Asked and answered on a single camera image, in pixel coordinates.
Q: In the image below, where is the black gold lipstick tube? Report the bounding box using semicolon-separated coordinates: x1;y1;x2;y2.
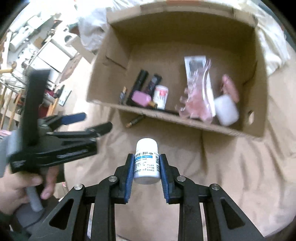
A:
125;115;146;128

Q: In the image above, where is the white bottle blue label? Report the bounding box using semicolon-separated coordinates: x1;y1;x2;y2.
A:
133;138;161;185

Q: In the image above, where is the pink foot-shaped pouch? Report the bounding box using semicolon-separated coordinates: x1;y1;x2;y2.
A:
221;74;240;103

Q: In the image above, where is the brown door mat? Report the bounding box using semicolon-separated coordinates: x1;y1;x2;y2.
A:
59;53;82;83

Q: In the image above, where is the black gold AA battery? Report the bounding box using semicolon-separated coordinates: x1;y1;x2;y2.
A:
118;87;127;104

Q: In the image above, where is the black rectangular vape device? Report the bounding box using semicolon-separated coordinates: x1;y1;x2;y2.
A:
144;74;162;96

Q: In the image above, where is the white earbuds case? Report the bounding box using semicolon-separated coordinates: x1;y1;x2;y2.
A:
214;94;239;126

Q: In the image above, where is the white bathroom scale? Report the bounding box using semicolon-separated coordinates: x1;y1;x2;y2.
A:
58;90;72;106

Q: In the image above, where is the black flashlight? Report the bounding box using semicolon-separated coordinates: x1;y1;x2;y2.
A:
126;69;149;105

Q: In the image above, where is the clear pink plastic package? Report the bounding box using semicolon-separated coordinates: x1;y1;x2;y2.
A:
174;58;216;123

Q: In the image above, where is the wooden chair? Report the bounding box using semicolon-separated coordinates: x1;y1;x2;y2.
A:
0;62;26;130

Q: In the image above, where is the white air conditioner remote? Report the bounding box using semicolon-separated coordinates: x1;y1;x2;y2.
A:
184;55;217;118

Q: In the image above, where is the white bottle red label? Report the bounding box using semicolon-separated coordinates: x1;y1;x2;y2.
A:
152;85;169;110

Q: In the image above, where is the beige bed sheet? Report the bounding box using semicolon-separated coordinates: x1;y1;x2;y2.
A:
62;46;296;241

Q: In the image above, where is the person's left hand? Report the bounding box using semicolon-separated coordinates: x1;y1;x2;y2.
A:
1;165;59;215

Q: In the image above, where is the brown cardboard box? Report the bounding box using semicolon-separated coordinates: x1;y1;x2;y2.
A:
87;1;268;138

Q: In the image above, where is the cream patterned blanket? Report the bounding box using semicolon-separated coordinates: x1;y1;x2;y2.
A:
244;1;290;75

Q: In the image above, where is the white washing machine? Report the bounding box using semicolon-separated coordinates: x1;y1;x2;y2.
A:
38;32;77;73

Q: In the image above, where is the pink perfume bottle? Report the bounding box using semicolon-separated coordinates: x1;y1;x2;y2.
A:
132;91;157;108

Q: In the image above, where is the light blue white duvet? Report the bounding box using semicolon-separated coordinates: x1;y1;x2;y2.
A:
77;1;110;51

